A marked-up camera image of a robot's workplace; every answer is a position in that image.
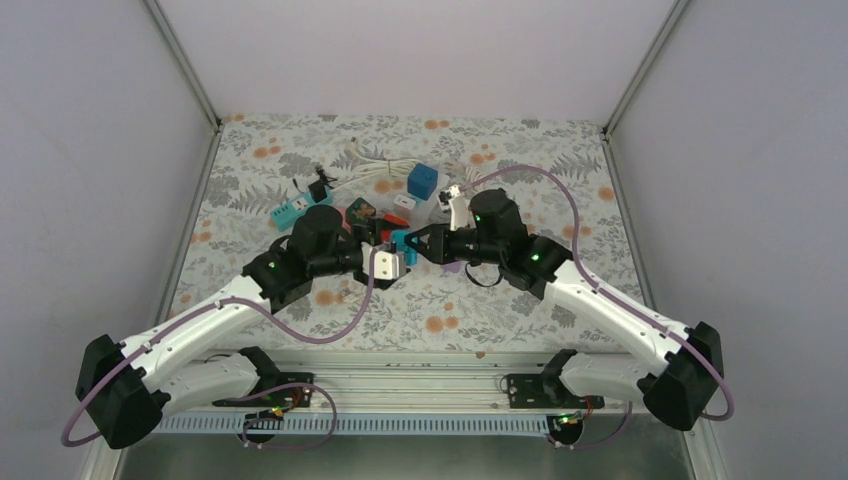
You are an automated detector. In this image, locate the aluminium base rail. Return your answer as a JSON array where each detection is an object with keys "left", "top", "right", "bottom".
[{"left": 148, "top": 356, "right": 643, "bottom": 417}]

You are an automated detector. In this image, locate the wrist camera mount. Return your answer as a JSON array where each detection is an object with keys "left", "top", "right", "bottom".
[
  {"left": 369, "top": 250, "right": 407, "bottom": 289},
  {"left": 438, "top": 185, "right": 470, "bottom": 231}
]

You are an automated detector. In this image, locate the purple power strip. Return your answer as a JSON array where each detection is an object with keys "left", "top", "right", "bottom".
[{"left": 442, "top": 261, "right": 464, "bottom": 274}]

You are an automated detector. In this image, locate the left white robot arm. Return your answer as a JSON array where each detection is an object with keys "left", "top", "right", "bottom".
[{"left": 60, "top": 205, "right": 408, "bottom": 449}]

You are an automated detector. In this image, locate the red cube socket adapter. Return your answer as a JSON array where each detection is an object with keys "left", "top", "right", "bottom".
[{"left": 382, "top": 213, "right": 409, "bottom": 229}]

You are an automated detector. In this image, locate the cyan small socket adapter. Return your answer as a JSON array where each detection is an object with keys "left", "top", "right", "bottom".
[{"left": 389, "top": 230, "right": 418, "bottom": 267}]

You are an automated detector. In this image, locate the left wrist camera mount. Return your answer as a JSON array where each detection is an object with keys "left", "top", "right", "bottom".
[{"left": 369, "top": 250, "right": 407, "bottom": 289}]

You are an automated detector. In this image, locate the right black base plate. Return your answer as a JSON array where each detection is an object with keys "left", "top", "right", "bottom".
[{"left": 498, "top": 373, "right": 605, "bottom": 410}]

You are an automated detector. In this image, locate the black power adapter with cord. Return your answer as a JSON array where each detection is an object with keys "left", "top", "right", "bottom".
[{"left": 292, "top": 165, "right": 338, "bottom": 204}]

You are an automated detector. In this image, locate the coiled white power cable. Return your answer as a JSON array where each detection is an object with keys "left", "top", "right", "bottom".
[{"left": 344, "top": 137, "right": 421, "bottom": 183}]

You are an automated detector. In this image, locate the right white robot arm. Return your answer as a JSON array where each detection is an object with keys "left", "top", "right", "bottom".
[{"left": 405, "top": 189, "right": 724, "bottom": 431}]

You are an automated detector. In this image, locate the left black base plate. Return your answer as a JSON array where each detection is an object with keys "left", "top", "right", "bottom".
[{"left": 212, "top": 372, "right": 315, "bottom": 410}]

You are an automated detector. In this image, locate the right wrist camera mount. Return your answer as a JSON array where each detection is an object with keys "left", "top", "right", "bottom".
[{"left": 438, "top": 185, "right": 470, "bottom": 231}]

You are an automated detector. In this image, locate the floral patterned table mat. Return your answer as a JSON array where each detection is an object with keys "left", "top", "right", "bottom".
[{"left": 170, "top": 114, "right": 642, "bottom": 353}]

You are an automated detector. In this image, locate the teal power strip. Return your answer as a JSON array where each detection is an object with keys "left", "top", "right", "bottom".
[{"left": 269, "top": 187, "right": 334, "bottom": 232}]

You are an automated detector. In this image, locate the dark green cube adapter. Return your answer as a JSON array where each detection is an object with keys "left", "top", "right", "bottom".
[{"left": 344, "top": 197, "right": 377, "bottom": 228}]

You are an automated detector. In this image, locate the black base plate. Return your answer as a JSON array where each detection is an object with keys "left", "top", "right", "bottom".
[
  {"left": 212, "top": 372, "right": 315, "bottom": 410},
  {"left": 498, "top": 373, "right": 605, "bottom": 410}
]

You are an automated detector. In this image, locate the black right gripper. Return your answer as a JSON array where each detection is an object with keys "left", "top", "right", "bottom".
[{"left": 406, "top": 222, "right": 504, "bottom": 264}]

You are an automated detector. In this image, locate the white multicolour power strip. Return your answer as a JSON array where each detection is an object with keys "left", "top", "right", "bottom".
[{"left": 391, "top": 173, "right": 449, "bottom": 228}]

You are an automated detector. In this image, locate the blue cube socket adapter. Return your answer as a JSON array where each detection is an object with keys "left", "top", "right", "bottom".
[{"left": 407, "top": 163, "right": 439, "bottom": 200}]

